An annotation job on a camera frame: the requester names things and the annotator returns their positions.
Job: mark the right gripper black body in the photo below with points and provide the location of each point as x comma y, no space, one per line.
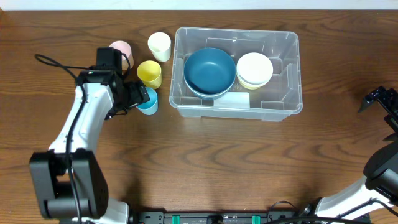
382,96

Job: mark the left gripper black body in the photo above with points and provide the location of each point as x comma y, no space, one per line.
140,95

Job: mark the light blue plastic cup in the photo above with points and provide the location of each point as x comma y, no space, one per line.
150,107

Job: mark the yellow cup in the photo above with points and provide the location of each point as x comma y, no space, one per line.
150,73

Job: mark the pink plastic cup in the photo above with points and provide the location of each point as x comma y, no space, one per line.
125,48

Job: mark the cream plastic cup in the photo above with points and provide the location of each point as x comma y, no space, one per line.
159,44

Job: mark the large dark blue bowl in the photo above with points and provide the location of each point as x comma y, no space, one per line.
205,96

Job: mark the white small bowl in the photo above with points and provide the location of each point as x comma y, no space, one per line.
255,68

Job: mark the yellow small bowl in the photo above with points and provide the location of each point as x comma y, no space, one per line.
250,88

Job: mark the grey small bowl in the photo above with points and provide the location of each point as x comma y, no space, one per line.
245,83

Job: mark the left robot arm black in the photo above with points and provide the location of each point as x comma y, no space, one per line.
68,182

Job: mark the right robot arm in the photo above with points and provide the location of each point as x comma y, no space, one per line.
378,186

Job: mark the clear plastic storage container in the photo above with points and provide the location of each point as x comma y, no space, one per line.
275,101

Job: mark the white label on container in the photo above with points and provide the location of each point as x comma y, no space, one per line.
236,100

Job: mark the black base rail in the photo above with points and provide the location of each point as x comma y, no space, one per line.
163,217

